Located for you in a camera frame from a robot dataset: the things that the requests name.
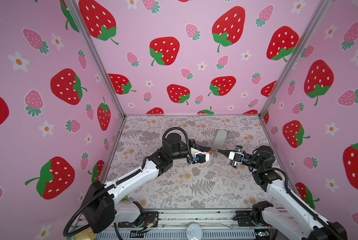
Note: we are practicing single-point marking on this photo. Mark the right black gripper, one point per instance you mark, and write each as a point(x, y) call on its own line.
point(226, 151)

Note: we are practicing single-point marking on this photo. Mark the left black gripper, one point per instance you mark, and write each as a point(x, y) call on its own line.
point(200, 148)

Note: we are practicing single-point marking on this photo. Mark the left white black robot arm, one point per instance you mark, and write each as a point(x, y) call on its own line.
point(102, 204)

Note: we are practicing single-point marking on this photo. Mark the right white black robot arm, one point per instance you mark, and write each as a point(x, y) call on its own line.
point(306, 223)

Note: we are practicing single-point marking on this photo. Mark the pale green oblong case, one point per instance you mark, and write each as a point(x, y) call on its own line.
point(220, 139)

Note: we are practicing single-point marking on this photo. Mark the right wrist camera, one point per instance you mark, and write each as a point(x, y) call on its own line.
point(236, 154)

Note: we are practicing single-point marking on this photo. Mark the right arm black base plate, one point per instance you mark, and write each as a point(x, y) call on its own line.
point(245, 219)

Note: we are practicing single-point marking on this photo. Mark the aluminium extrusion rail frame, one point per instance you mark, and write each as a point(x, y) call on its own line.
point(217, 224)

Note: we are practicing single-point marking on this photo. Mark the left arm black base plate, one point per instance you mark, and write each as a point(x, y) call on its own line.
point(145, 219)

